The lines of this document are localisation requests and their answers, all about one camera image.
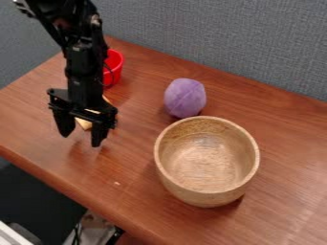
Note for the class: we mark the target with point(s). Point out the brown wooden bowl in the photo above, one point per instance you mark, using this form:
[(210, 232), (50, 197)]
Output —
[(207, 159)]

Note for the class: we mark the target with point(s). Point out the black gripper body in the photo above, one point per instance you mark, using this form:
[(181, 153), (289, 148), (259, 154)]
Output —
[(83, 94)]

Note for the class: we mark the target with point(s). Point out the yellow cheese wedge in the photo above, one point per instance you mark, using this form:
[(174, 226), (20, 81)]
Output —
[(84, 124)]

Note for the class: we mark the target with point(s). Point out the red plastic cup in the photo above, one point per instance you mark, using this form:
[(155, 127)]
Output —
[(112, 67)]

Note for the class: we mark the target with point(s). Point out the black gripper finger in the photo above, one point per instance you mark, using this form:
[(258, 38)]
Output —
[(99, 132), (64, 122)]

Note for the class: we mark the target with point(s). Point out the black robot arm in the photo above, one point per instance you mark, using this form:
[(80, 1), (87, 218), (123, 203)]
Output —
[(74, 24)]

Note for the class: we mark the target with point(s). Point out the grey metal table frame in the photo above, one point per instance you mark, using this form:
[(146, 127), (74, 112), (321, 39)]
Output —
[(94, 231)]

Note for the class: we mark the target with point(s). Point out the purple ball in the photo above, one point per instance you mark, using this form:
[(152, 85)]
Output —
[(185, 97)]

